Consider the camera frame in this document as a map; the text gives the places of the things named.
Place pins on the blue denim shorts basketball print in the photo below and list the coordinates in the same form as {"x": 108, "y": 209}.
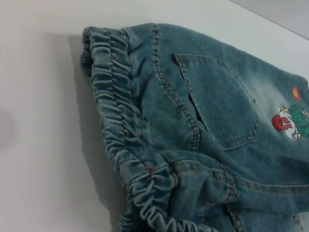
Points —
{"x": 193, "y": 125}

